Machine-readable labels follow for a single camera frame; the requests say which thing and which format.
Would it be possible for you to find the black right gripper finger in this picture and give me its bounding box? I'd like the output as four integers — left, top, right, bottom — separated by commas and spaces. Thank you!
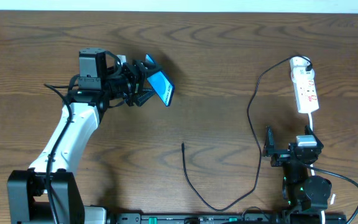
305, 125, 315, 137
264, 126, 275, 150

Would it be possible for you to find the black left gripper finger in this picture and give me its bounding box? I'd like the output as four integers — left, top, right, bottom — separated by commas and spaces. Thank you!
134, 88, 155, 106
141, 61, 162, 75

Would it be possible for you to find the blue Galaxy smartphone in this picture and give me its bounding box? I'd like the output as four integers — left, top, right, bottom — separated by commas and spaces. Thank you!
145, 54, 175, 106

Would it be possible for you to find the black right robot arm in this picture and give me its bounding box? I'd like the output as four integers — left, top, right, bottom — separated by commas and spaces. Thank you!
262, 126, 332, 222

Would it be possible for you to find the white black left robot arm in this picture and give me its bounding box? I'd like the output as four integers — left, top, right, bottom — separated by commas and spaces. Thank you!
7, 47, 175, 223

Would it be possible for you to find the white USB charger plug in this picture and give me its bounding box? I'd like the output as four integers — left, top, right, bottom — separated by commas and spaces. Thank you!
291, 67, 315, 83

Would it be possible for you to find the white power strip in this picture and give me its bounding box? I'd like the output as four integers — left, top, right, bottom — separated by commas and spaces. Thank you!
290, 56, 319, 114

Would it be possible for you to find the black USB charging cable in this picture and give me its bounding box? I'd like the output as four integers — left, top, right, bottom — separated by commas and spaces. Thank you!
181, 55, 313, 213

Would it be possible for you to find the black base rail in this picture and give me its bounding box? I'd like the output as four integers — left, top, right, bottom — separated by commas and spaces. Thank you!
85, 212, 347, 224

